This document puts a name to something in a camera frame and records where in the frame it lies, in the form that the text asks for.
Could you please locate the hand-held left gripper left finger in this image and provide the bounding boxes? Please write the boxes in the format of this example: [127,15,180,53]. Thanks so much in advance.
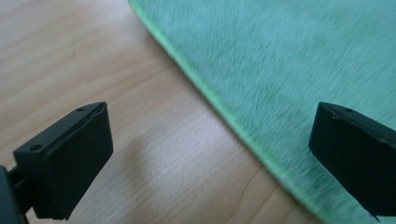
[13,101,114,221]

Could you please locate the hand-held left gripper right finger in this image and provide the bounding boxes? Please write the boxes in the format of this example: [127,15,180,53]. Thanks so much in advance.
[308,101,396,220]

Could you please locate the green microfibre cloth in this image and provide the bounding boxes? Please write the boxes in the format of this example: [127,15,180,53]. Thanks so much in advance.
[128,0,396,224]

